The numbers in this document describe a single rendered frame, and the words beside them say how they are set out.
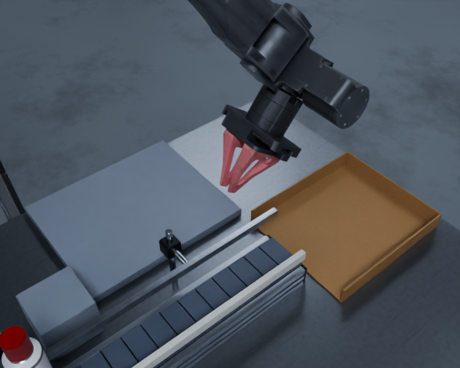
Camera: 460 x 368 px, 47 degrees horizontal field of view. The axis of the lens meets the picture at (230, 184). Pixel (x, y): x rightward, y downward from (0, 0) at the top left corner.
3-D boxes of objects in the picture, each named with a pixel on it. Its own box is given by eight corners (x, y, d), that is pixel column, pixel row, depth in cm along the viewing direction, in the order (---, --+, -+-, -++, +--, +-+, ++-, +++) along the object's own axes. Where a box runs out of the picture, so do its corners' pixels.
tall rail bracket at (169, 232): (187, 312, 97) (181, 256, 86) (164, 286, 101) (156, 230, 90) (201, 302, 99) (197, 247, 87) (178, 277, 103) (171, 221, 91)
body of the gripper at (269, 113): (269, 154, 65) (301, 102, 63) (217, 115, 71) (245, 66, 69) (296, 161, 70) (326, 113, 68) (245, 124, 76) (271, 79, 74)
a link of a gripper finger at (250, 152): (226, 199, 68) (263, 137, 66) (193, 170, 72) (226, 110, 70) (255, 203, 74) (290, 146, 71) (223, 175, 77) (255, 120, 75)
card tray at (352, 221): (341, 303, 99) (345, 290, 96) (250, 223, 113) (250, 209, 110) (437, 226, 112) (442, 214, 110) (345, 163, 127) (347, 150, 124)
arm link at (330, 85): (279, -3, 61) (234, 58, 62) (355, 36, 55) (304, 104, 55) (315, 47, 71) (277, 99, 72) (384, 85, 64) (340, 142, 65)
